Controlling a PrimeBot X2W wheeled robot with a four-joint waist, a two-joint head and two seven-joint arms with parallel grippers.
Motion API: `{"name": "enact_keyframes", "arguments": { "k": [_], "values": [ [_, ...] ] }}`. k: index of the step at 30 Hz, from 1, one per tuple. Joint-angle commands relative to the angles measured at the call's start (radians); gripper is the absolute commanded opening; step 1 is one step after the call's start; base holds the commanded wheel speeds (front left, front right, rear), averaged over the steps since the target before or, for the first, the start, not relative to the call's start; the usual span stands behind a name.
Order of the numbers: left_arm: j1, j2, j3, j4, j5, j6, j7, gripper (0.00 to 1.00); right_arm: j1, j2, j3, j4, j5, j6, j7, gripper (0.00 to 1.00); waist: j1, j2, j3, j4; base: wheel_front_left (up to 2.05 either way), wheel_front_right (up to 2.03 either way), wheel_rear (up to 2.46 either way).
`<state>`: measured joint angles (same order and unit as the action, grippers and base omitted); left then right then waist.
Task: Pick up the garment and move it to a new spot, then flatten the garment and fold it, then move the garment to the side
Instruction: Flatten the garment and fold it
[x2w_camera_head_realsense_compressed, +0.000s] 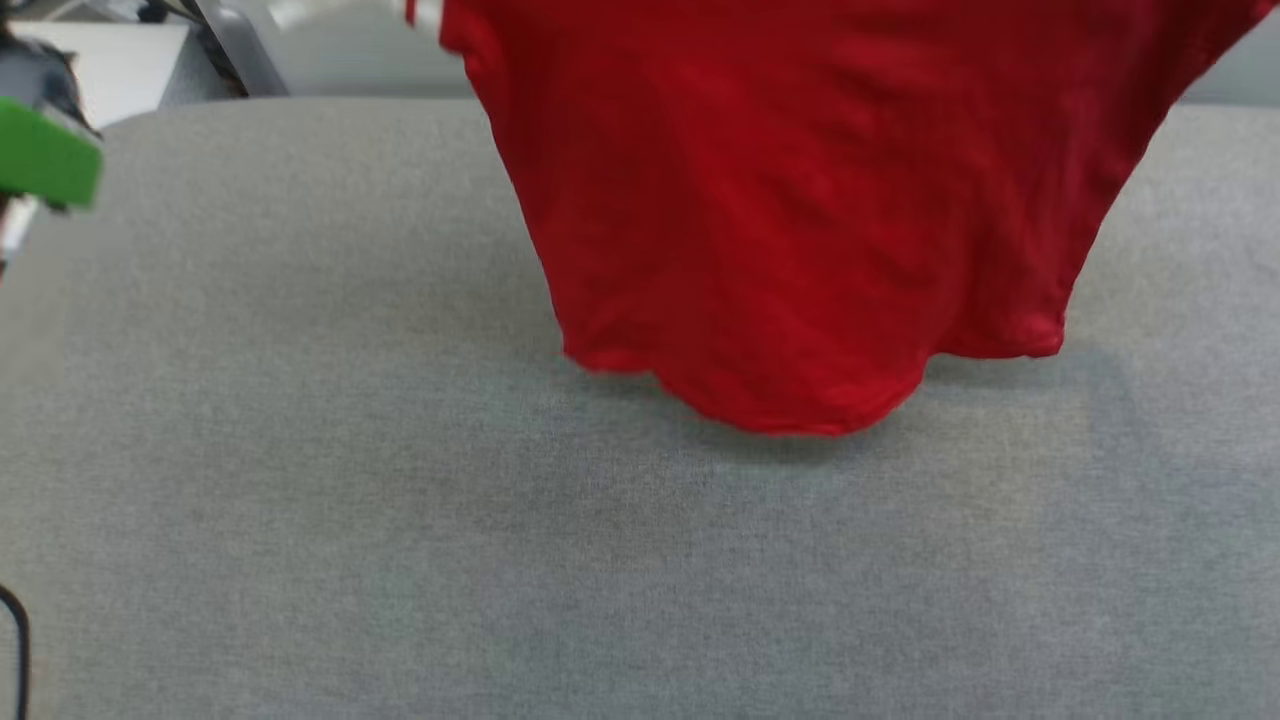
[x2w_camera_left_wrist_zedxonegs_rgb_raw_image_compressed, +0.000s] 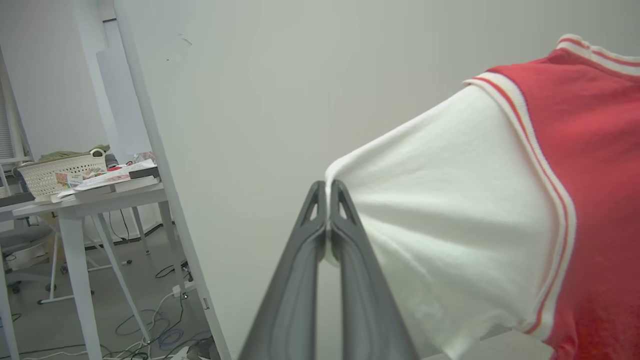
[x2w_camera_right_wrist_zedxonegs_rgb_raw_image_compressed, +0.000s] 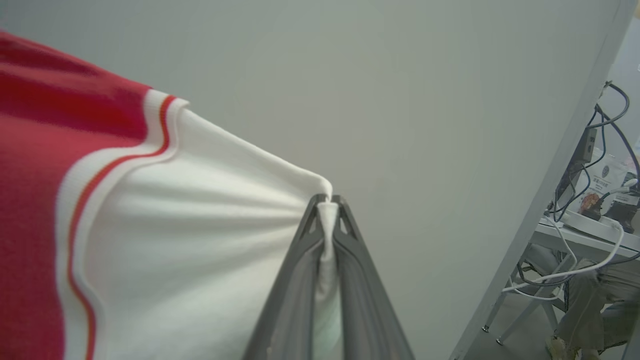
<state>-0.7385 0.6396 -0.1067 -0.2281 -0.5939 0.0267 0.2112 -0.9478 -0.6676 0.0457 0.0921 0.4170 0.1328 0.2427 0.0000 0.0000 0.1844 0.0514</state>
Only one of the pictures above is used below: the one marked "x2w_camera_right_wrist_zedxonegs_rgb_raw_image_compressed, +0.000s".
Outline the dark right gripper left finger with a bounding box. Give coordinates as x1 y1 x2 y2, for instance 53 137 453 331
242 194 329 360

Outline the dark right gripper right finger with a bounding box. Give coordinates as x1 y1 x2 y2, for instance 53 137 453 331
332 195 416 360

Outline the red and white t-shirt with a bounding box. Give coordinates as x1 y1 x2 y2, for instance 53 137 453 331
0 30 347 360

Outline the beige trousers leg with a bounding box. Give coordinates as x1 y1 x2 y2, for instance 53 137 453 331
545 259 640 360

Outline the white desk with metal legs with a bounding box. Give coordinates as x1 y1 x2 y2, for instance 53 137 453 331
481 220 640 347

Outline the white power strip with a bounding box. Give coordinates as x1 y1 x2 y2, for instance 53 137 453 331
563 212 627 241

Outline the white printed paper bag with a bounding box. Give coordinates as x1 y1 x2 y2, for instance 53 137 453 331
579 159 635 213

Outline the long white cable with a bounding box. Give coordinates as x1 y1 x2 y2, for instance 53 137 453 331
501 215 627 302

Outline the black cable bundle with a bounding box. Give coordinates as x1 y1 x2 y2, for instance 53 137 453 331
551 80 640 223

